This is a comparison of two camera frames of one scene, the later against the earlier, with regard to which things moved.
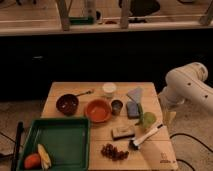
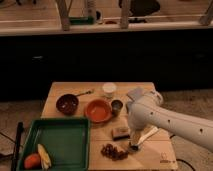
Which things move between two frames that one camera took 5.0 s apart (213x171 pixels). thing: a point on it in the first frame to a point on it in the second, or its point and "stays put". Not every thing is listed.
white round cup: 109,89 stays put
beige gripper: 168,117 to 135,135
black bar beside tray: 15,159 stays put
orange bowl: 98,111 stays put
